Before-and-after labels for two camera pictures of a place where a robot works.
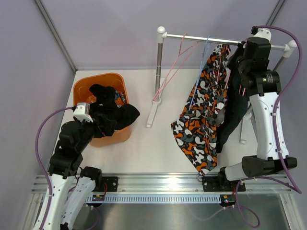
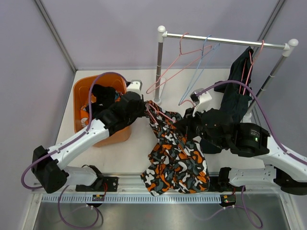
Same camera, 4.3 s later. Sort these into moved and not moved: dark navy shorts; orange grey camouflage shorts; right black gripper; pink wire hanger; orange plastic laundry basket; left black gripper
Moved: orange grey camouflage shorts; left black gripper; pink wire hanger; right black gripper
Not moved: orange plastic laundry basket; dark navy shorts
